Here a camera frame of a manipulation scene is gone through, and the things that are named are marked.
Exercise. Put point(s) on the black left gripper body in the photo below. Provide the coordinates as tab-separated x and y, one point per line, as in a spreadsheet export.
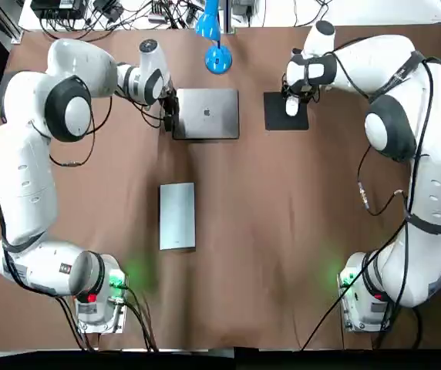
170	98

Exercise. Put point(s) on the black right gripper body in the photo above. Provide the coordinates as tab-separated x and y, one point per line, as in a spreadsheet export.
301	90

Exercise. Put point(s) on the white computer mouse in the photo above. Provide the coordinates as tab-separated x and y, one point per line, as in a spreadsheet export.
291	108

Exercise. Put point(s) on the grey laptop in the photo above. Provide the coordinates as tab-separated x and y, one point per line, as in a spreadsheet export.
207	113

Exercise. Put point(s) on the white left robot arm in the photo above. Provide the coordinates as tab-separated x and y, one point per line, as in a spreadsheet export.
24	173

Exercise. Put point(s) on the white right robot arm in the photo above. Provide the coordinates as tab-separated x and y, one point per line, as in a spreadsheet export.
436	173

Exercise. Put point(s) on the black mouse pad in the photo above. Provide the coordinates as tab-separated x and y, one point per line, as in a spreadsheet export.
278	115

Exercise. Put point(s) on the blue desk lamp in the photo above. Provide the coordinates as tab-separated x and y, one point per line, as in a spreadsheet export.
217	58

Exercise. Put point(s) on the usb hub with plugs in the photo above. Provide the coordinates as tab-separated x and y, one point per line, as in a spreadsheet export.
157	17

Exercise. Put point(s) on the small black adapter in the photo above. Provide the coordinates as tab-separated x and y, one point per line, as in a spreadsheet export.
108	9

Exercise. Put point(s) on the black electronics box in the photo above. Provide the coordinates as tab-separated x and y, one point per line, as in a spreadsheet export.
58	7

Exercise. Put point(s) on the aluminium frame post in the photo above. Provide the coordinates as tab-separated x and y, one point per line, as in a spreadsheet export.
226	15

